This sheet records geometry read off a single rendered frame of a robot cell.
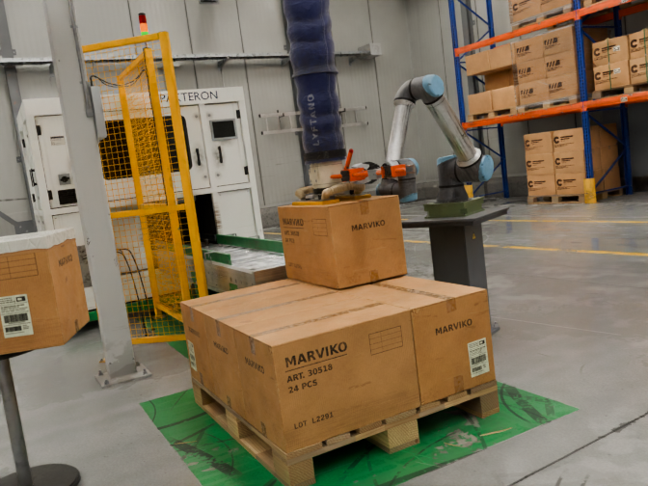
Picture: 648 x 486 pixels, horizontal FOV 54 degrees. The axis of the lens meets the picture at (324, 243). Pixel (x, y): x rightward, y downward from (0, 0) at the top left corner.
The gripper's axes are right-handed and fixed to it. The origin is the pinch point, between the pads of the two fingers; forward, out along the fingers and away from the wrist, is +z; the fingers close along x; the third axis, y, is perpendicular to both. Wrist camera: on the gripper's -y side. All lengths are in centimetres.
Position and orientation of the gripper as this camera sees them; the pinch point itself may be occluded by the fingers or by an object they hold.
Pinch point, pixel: (355, 175)
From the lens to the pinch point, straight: 309.0
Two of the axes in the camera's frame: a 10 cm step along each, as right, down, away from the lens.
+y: -4.7, -0.5, 8.8
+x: -1.3, -9.8, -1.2
